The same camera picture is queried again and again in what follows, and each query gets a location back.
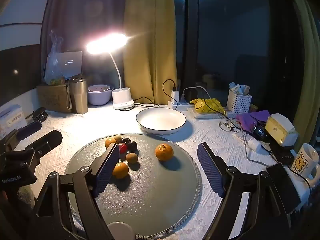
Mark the cardboard box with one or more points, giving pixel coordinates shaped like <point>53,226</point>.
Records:
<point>52,97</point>

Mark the small orange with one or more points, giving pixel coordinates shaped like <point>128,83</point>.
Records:
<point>109,143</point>
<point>121,171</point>

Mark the black phone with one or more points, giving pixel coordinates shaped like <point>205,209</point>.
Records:
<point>283,187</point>

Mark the yellow tissue box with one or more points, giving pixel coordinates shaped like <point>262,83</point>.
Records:
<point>280,130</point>

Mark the pink-rimmed white bowl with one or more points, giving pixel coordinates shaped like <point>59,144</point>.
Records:
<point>98,88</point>

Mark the white embossed tablecloth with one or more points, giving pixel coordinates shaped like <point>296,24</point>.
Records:
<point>75,127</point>

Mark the dark sheer curtain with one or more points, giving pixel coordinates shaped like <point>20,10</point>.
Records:
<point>75,17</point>

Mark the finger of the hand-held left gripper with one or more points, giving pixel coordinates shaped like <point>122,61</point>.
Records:
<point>30,127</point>
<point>47,140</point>

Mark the lavender bowl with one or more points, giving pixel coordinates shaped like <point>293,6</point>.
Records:
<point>100,98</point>

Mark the thin-framed glasses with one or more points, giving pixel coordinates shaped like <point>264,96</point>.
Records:
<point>226,126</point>

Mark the white desk lamp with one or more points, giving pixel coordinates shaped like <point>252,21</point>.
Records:
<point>122,97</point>

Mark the brown longan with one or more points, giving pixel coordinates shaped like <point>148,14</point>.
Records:
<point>131,158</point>
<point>118,139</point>

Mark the black power adapter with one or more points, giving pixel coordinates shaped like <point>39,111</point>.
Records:
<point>191,94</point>

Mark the dark grey flat box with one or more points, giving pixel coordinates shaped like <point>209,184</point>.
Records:
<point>73,65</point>

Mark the black round clip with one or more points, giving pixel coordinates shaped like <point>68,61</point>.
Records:
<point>40,115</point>

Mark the white flat packet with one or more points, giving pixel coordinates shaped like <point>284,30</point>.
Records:
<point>207,116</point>

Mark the white charger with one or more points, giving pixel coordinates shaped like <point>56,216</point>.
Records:
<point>174,95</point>

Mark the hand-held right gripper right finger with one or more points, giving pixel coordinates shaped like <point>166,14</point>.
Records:
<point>210,165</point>

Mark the white tube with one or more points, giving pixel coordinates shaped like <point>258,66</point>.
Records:
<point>250,142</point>

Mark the yellow curtain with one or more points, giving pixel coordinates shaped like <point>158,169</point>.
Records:
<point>150,42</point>

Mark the white perforated basket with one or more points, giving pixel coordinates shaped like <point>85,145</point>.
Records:
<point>238,103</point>

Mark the tubes in basket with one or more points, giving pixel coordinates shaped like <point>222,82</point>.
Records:
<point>236,88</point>

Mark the green curtain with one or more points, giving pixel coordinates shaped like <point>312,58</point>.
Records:
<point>305,55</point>

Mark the round grey glass tray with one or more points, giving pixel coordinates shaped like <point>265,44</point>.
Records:
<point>150,192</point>

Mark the white power strip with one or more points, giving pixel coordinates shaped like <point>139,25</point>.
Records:
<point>182,105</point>

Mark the large mandarin with stem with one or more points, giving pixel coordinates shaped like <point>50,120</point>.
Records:
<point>163,152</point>

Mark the white bear mug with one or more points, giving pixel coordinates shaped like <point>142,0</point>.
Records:
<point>303,162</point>

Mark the white plate with black rim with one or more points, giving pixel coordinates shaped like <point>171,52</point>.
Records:
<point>160,120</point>

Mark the black rectangular box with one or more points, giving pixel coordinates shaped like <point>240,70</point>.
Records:
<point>282,155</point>

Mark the dark window frame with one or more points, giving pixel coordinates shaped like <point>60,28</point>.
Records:
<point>191,30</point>

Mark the purple cloth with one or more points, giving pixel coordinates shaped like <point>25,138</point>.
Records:
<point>250,120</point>

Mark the red cherry tomato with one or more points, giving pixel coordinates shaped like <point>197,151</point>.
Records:
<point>122,148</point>

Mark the yellow printed bag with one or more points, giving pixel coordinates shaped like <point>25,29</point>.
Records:
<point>210,106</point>

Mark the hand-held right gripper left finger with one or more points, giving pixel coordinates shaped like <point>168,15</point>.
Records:
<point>108,167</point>

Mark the white printed carton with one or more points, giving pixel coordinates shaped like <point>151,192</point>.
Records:
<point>12,120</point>

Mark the small black device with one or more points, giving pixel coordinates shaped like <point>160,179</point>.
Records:
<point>260,132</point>

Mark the clear plastic bag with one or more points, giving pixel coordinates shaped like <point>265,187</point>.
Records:
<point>53,62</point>

